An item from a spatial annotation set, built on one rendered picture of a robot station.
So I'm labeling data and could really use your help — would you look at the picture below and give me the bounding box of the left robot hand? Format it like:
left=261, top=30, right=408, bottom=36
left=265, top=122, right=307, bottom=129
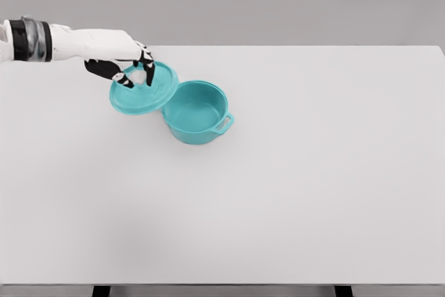
left=79, top=29, right=156, bottom=90

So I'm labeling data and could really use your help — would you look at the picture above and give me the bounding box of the teal pot lid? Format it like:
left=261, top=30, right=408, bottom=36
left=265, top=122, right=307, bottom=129
left=108, top=60, right=179, bottom=116

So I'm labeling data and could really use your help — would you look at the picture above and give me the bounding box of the teal pot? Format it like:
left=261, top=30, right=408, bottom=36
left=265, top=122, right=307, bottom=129
left=161, top=80, right=235, bottom=145

